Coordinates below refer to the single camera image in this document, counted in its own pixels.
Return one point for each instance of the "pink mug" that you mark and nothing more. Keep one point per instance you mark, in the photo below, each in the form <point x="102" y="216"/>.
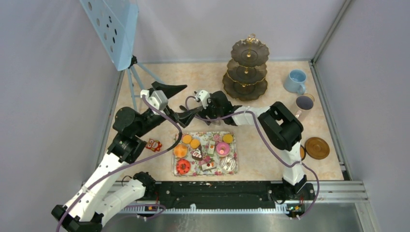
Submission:
<point x="303" y="105"/>

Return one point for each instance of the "orange macaron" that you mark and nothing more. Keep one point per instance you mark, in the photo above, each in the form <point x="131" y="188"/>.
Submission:
<point x="186" y="139"/>
<point x="195" y="143"/>
<point x="228" y="138"/>

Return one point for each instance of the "brown wooden coaster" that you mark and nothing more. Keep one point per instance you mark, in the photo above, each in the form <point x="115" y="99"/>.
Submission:
<point x="317" y="148"/>

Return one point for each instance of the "orange macaron left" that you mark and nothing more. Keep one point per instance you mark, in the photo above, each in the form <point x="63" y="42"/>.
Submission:
<point x="186" y="139"/>

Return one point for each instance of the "red owl toy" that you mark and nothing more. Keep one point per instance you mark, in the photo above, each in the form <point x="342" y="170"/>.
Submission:
<point x="153" y="145"/>

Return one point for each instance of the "pink frosted donut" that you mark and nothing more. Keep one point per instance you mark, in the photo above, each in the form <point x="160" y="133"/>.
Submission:
<point x="222" y="149"/>

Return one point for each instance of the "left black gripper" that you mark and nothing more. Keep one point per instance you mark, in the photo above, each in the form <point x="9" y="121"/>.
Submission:
<point x="180" y="117"/>

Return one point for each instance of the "red donut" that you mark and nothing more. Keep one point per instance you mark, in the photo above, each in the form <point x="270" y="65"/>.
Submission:
<point x="183" y="166"/>

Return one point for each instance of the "floral serving tray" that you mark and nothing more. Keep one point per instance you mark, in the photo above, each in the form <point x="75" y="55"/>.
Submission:
<point x="205" y="154"/>

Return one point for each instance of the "white striped donut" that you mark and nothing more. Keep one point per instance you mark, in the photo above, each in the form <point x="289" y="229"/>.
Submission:
<point x="228" y="164"/>

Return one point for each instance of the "three-tier dark cake stand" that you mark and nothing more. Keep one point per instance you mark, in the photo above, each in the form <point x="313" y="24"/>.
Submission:
<point x="245" y="78"/>

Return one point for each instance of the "orange macaron middle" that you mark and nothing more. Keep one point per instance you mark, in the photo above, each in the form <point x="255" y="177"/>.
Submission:
<point x="195" y="143"/>

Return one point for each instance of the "green matcha cake slice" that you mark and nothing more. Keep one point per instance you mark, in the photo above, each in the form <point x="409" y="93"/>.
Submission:
<point x="211" y="148"/>

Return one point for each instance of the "orange bun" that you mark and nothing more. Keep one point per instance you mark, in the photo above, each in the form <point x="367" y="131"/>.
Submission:
<point x="180" y="151"/>

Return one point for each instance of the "blue perforated board stand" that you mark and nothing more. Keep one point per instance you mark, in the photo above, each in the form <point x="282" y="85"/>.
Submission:
<point x="115" y="22"/>

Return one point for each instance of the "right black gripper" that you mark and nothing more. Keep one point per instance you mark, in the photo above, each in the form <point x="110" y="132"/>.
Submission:
<point x="204" y="112"/>

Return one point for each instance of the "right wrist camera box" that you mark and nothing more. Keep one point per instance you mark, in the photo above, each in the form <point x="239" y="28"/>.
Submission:
<point x="202" y="96"/>

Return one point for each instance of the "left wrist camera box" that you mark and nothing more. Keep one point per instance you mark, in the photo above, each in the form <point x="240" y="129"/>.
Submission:
<point x="156" y="99"/>

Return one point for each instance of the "light blue mug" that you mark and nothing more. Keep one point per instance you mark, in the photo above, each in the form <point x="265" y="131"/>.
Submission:
<point x="295" y="82"/>

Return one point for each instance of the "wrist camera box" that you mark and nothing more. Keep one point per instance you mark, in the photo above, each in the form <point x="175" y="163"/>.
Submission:
<point x="156" y="99"/>
<point x="202" y="96"/>

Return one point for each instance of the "orange macaron right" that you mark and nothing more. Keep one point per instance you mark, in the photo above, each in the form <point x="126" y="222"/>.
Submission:
<point x="228" y="138"/>

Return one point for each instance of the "chocolate cake slice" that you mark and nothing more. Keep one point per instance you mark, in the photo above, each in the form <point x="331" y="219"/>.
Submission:
<point x="197" y="153"/>

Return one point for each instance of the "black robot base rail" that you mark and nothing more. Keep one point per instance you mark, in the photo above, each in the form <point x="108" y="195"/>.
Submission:
<point x="228" y="194"/>

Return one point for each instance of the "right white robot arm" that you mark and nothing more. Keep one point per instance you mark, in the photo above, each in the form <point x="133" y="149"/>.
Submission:
<point x="282" y="130"/>

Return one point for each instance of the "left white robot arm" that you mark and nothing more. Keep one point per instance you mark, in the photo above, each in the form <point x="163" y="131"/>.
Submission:
<point x="92" y="206"/>

